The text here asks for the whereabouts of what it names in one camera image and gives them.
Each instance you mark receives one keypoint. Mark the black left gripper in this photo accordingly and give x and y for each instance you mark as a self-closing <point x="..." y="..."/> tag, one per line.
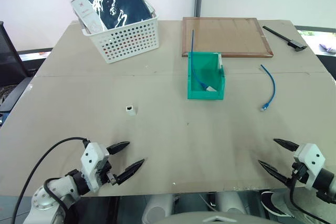
<point x="106" y="174"/>

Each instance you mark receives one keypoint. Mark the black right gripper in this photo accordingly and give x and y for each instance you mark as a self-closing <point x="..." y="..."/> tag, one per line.
<point x="298" y="172"/>

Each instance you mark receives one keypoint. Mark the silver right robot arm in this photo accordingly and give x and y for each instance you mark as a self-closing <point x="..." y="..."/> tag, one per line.
<point x="326" y="180"/>

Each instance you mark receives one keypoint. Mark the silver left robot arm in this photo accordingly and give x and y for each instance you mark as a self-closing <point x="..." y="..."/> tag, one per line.
<point x="42" y="200"/>

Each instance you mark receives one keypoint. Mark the small white connector block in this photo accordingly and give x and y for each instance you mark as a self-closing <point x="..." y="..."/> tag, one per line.
<point x="131" y="110"/>

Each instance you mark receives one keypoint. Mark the black and white sneaker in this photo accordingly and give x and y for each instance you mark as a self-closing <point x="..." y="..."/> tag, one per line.
<point x="275" y="203"/>

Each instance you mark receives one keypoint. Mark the white rounded robot leg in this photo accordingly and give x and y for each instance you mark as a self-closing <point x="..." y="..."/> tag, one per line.
<point x="157" y="208"/>
<point x="232" y="203"/>

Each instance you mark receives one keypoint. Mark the green plastic bin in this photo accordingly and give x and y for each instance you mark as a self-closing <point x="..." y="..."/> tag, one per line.
<point x="204" y="77"/>

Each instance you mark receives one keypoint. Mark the white bin label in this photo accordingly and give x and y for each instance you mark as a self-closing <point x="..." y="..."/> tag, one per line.
<point x="220" y="60"/>

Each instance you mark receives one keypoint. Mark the white perforated plastic basket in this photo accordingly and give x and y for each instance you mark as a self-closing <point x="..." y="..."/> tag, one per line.
<point x="131" y="43"/>

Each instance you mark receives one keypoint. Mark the dark desk with purple item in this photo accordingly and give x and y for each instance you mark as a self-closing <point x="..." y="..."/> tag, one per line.
<point x="320" y="40"/>

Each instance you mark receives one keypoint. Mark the brown wooden framed board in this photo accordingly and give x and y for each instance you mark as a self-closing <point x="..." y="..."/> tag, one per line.
<point x="231" y="36"/>

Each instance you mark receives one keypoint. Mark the dark desk with white sheet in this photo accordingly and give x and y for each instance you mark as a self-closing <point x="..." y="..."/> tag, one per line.
<point x="34" y="57"/>

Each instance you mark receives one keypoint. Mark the white packet with red mark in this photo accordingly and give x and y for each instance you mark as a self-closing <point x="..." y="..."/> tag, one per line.
<point x="88" y="14"/>

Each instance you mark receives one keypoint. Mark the dark glossy wrapped package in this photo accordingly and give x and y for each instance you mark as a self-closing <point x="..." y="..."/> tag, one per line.
<point x="118" y="1"/>

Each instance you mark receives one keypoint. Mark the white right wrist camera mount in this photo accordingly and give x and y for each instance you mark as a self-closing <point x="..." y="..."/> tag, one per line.
<point x="311" y="159"/>

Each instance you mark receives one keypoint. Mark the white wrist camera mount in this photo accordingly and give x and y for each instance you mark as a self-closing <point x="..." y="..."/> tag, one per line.
<point x="90" y="157"/>
<point x="311" y="159"/>

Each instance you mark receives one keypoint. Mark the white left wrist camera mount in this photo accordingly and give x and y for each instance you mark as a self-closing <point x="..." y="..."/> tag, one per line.
<point x="90" y="157"/>

